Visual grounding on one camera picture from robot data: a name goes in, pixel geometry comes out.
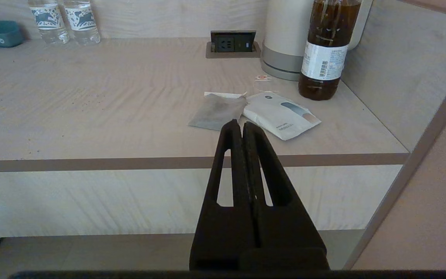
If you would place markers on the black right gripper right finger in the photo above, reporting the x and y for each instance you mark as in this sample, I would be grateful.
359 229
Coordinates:
289 232

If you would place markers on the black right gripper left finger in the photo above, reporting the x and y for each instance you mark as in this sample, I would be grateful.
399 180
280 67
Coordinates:
223 232

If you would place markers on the white paper sachet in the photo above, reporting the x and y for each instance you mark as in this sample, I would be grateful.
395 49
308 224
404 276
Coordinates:
281 116

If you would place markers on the grey tea bag sachet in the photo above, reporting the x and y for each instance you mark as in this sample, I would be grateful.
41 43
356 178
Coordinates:
217 112

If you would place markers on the small red tea tag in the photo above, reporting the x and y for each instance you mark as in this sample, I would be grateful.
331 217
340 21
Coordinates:
262 78

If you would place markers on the grey kettle base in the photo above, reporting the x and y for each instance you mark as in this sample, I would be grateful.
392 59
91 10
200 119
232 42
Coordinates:
281 64

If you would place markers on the dark cola bottle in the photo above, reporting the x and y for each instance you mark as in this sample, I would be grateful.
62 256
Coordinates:
323 58

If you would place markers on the black recessed socket panel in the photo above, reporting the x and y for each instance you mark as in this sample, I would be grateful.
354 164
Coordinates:
232 42

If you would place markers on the white electric kettle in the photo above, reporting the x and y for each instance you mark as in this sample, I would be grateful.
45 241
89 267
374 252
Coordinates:
285 23

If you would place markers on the clear water bottle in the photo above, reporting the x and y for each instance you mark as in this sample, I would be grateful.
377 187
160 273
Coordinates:
48 19
81 19

